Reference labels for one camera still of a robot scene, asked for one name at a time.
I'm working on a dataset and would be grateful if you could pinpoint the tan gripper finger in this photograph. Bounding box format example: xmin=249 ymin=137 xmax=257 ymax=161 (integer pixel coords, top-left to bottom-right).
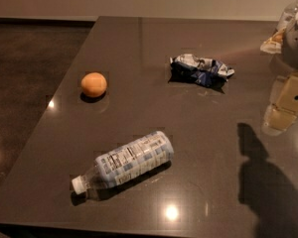
xmin=261 ymin=104 xmax=297 ymax=136
xmin=276 ymin=71 xmax=298 ymax=114

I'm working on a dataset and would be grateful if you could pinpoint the blue label plastic bottle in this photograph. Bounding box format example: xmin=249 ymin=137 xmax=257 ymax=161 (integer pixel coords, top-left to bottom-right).
xmin=72 ymin=131 xmax=174 ymax=194

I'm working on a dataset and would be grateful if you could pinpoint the crumpled yellow white wrapper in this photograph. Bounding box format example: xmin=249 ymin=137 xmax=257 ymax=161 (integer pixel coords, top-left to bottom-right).
xmin=260 ymin=29 xmax=285 ymax=54

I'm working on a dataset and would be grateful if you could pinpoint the crumpled blue white bag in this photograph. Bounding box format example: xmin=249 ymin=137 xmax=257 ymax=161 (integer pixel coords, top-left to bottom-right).
xmin=169 ymin=54 xmax=234 ymax=88

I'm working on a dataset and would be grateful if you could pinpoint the orange round fruit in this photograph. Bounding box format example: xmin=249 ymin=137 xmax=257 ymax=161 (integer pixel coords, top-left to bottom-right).
xmin=80 ymin=72 xmax=107 ymax=98

